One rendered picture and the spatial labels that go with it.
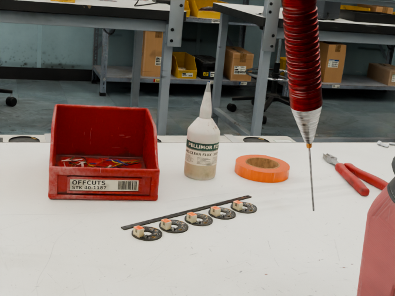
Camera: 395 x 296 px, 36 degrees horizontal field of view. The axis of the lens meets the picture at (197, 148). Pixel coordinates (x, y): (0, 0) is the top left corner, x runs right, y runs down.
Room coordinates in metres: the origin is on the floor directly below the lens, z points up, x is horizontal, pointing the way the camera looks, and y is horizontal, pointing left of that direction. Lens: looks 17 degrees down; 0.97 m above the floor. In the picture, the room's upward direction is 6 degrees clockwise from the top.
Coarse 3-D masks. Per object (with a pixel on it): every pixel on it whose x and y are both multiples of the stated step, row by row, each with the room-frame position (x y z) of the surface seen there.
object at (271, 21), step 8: (272, 0) 2.76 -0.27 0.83; (280, 0) 2.78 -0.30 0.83; (272, 8) 2.76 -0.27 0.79; (272, 16) 2.77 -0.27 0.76; (272, 24) 2.77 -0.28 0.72; (264, 32) 2.76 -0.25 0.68; (272, 32) 2.77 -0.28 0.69; (264, 40) 2.76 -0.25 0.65; (272, 40) 2.77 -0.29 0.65; (264, 48) 2.76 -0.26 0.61; (272, 48) 2.77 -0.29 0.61
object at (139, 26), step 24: (0, 0) 2.40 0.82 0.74; (24, 0) 2.44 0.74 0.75; (48, 0) 2.55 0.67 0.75; (96, 0) 2.79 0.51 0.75; (120, 0) 2.93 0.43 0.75; (48, 24) 2.49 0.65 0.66; (72, 24) 2.53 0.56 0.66; (96, 24) 2.56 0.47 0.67; (120, 24) 2.59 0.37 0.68; (144, 24) 2.62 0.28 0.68; (168, 48) 2.65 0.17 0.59; (168, 72) 2.66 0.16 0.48; (168, 96) 2.66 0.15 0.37
